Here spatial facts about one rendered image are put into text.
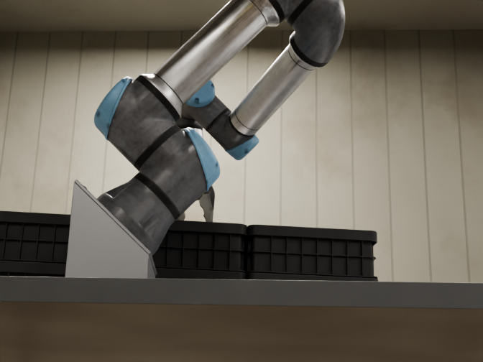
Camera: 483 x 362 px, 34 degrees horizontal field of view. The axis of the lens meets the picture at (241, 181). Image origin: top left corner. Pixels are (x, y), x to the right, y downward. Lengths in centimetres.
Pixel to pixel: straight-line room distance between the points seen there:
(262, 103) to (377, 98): 295
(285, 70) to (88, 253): 58
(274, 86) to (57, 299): 71
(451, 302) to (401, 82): 355
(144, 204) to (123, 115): 18
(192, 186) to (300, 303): 40
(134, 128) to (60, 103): 332
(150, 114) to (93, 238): 26
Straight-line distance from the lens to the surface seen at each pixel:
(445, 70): 482
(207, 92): 185
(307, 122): 460
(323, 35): 163
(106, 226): 146
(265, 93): 175
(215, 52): 158
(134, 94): 154
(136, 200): 149
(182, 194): 151
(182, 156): 152
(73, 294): 127
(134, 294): 125
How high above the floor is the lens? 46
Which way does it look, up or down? 18 degrees up
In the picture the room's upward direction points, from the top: 1 degrees clockwise
